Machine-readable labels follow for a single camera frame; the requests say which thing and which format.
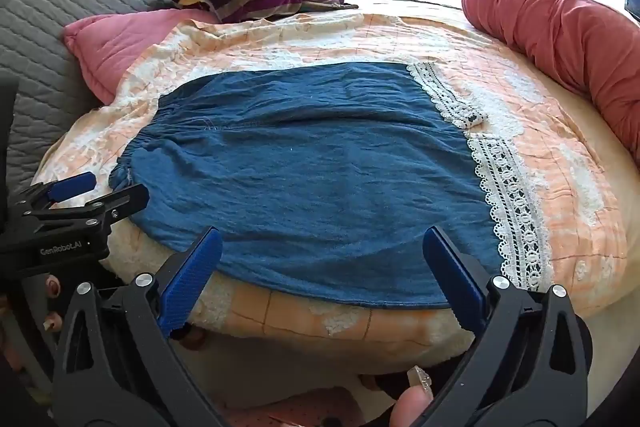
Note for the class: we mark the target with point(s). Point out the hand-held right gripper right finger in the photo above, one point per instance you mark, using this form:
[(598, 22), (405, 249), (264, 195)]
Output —
[(452, 277)]

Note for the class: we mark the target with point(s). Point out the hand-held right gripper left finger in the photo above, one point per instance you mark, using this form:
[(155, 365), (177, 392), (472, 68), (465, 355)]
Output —
[(192, 279)]

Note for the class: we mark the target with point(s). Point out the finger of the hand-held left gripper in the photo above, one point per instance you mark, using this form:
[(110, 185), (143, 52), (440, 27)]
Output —
[(75, 186), (117, 202)]

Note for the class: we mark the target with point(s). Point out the blue pants with lace trim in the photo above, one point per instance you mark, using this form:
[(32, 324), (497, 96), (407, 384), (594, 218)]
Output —
[(300, 177)]

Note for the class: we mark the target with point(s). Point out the person's left hand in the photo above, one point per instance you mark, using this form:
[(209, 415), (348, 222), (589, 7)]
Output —
[(52, 288)]

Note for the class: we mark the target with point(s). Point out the person's right hand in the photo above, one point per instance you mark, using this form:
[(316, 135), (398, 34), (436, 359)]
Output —
[(410, 402)]

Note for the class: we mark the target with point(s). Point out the pink quilted pillow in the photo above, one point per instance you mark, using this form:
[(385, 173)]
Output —
[(110, 42)]

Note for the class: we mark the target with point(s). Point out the cream bed mattress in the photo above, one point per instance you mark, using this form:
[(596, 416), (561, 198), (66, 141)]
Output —
[(600, 157)]

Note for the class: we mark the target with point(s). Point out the peach and white blanket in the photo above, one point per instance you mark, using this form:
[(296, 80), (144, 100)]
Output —
[(350, 39)]

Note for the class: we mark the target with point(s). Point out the red bolster cushion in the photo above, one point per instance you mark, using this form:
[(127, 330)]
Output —
[(560, 32)]

